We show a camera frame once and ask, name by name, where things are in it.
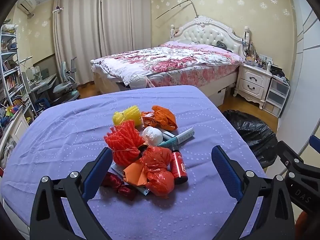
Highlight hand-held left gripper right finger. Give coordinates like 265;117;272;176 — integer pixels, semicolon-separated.
211;145;296;240

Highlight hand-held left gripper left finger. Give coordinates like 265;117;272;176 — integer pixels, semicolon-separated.
30;147;114;240

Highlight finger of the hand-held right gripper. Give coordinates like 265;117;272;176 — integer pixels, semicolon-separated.
276;140;320;178
309;135;320;154

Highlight dark red wrapper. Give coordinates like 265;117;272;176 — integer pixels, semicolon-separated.
101;172;137;201

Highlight orange paper sheet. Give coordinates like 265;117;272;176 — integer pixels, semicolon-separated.
123;161;150;188

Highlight orange foam net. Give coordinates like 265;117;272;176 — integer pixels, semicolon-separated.
104;119;141;167

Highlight bin with black liner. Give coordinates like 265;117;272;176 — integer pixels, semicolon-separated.
222;109;278;168

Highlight red bottle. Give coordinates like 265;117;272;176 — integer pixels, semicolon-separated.
171;145;188;185

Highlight white teal tube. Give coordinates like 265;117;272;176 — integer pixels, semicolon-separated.
158;127;195;148

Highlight knotted orange plastic bag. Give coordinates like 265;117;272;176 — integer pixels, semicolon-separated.
139;146;175;196

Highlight yellow foam net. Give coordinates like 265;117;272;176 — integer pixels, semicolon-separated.
112;104;143;127

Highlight white paper ball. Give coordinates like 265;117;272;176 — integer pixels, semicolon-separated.
142;126;163;146

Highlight printed orange plastic bag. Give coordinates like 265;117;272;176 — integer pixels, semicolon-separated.
141;105;178;132

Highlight purple dotted tablecloth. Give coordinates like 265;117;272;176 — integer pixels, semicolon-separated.
0;85;267;240

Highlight clear plastic drawer unit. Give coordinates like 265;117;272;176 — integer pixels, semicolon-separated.
262;76;290;118

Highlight white underbed storage box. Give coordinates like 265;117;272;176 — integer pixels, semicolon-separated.
209;86;232;107

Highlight dark clothes pile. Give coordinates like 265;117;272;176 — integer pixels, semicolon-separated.
270;65;290;83

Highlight white nightstand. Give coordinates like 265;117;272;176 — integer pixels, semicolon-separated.
234;61;273;110

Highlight white low cabinet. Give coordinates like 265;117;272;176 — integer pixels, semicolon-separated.
0;110;29;155

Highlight grey desk chair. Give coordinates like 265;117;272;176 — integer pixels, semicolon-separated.
51;56;80;105

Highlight white volleyball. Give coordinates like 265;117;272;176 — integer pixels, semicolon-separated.
129;74;147;89

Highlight cluster of small bottles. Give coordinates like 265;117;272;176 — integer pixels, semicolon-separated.
244;40;274;70

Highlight white wardrobe sliding door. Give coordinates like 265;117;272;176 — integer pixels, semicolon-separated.
285;0;320;155

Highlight grey study desk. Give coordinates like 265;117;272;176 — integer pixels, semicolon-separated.
21;65;59;105

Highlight pink floral quilt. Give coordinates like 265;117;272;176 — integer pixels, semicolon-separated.
91;41;243;87

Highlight white bed with tufted headboard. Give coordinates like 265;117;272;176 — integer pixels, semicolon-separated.
90;15;247;108

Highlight white bookshelf with books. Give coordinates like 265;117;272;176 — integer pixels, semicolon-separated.
0;24;34;120

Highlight beige window curtains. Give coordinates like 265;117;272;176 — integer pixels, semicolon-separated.
52;0;153;94

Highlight white air conditioner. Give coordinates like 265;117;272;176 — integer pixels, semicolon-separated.
16;0;37;14

